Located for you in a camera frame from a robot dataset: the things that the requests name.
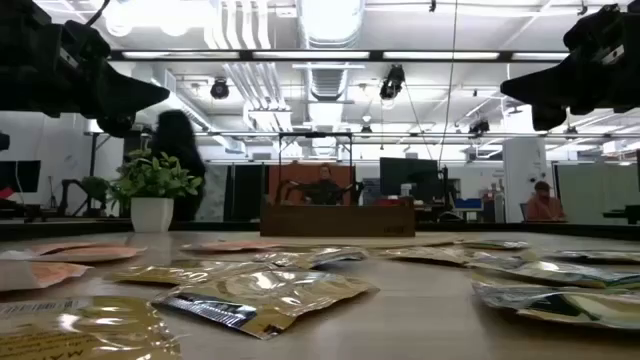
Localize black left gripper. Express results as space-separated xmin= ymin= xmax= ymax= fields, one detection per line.
xmin=52 ymin=20 xmax=171 ymax=140

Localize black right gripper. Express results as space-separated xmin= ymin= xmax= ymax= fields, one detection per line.
xmin=501 ymin=3 xmax=640 ymax=132

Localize silver packet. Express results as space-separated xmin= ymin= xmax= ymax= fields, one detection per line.
xmin=471 ymin=279 xmax=640 ymax=331

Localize brown wooden tea box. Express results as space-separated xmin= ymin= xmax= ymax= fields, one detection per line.
xmin=259 ymin=203 xmax=416 ymax=238

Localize orange tea bag packet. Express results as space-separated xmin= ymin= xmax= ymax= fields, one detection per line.
xmin=0 ymin=260 xmax=94 ymax=293
xmin=24 ymin=241 xmax=129 ymax=251
xmin=179 ymin=241 xmax=281 ymax=253
xmin=27 ymin=244 xmax=147 ymax=264

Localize person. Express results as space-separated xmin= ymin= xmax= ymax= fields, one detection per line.
xmin=149 ymin=109 xmax=207 ymax=222
xmin=299 ymin=163 xmax=351 ymax=206
xmin=519 ymin=179 xmax=569 ymax=224

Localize white pillar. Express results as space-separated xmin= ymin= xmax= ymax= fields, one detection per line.
xmin=502 ymin=137 xmax=549 ymax=224

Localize small background plant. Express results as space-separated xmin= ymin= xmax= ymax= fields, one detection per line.
xmin=79 ymin=175 xmax=112 ymax=204

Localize grey partition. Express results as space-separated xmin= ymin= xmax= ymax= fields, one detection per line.
xmin=552 ymin=160 xmax=640 ymax=225

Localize green plant in white pot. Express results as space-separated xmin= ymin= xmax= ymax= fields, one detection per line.
xmin=110 ymin=147 xmax=204 ymax=234

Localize patterned grey curtain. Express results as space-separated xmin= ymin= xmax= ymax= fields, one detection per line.
xmin=202 ymin=163 xmax=229 ymax=222

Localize black monitor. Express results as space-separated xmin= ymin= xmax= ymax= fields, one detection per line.
xmin=379 ymin=157 xmax=441 ymax=204
xmin=0 ymin=159 xmax=42 ymax=194

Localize dark partition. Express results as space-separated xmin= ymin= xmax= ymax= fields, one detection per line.
xmin=224 ymin=163 xmax=269 ymax=222

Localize black side table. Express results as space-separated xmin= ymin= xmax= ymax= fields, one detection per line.
xmin=602 ymin=203 xmax=640 ymax=225

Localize orange partition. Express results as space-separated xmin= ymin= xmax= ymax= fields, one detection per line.
xmin=268 ymin=163 xmax=357 ymax=206

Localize overhead LED light bar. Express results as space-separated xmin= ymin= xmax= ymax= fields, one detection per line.
xmin=107 ymin=48 xmax=571 ymax=64

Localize thin hanging black cable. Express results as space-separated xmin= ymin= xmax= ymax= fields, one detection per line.
xmin=437 ymin=0 xmax=460 ymax=169

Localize black aluminium table frame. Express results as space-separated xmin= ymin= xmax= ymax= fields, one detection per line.
xmin=0 ymin=218 xmax=640 ymax=241

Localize black background rig frame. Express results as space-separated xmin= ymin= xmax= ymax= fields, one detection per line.
xmin=277 ymin=131 xmax=354 ymax=206

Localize silver round air duct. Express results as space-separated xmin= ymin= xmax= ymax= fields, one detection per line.
xmin=294 ymin=0 xmax=366 ymax=49

